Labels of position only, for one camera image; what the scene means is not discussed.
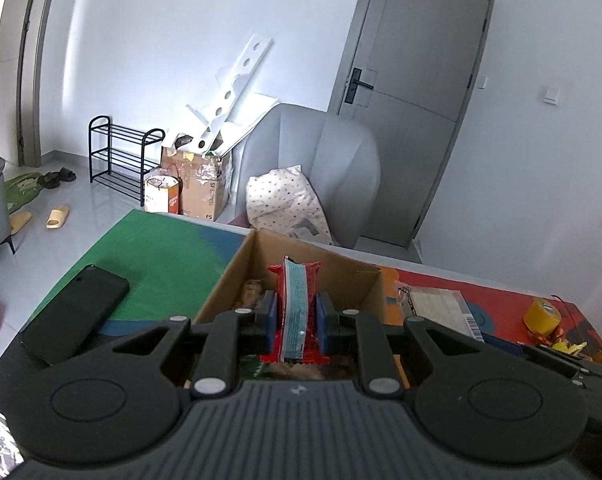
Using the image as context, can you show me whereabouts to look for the clear cream wafer packet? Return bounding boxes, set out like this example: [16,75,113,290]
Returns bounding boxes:
[395,283,484,342]

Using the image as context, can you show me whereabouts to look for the clear bag of biscuits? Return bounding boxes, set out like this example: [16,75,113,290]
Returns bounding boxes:
[234,280,275,312]

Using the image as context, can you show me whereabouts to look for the red white snack packet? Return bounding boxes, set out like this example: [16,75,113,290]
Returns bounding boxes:
[260,256,330,365]

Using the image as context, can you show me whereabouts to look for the yellow plastic clip toy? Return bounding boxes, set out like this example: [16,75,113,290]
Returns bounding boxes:
[551,338,587,356]

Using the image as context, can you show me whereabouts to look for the yellow tape roll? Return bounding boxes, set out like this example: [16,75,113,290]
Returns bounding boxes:
[522,298,561,337]

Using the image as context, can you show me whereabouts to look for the black smartphone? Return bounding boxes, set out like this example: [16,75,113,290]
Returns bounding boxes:
[20,264,130,365]

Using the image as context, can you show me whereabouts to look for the open cardboard box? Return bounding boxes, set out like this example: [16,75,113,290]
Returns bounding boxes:
[192,227,388,376]

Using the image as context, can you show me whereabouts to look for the yellow slipper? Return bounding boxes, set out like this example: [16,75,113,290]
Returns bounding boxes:
[46,206,69,230]

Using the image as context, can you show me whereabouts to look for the white orange paper bag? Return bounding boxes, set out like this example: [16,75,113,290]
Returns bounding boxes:
[144,174,179,214]

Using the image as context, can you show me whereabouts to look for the dark sandals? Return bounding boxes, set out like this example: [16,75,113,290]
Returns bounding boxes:
[38,167,77,190]

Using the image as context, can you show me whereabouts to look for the green floor rug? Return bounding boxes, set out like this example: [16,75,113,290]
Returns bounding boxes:
[5,172,43,214]

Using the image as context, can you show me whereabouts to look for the brown cardboard box on floor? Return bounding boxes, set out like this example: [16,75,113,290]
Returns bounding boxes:
[161,148,233,221]

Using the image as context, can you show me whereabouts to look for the black metal shoe rack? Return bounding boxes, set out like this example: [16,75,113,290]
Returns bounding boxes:
[88,115,165,207]

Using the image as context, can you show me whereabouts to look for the white dotted pillow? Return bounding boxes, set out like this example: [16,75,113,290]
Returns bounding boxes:
[246,165,333,245]

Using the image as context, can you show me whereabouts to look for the grey upholstered armchair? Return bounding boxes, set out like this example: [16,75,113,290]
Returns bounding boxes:
[217,103,381,248]

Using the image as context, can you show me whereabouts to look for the white perforated board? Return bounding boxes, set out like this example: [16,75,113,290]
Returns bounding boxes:
[179,34,279,156]

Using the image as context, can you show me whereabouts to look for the grey room door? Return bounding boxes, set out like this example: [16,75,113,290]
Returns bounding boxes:
[328,0,494,246]

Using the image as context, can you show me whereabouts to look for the grey open side door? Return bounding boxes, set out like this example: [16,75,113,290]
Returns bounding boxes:
[0,0,52,167]

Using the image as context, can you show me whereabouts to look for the white wall switch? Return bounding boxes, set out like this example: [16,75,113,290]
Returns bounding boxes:
[543,87,560,106]

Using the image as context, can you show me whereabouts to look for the black door handle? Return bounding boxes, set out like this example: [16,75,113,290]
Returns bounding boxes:
[344,67,374,104]

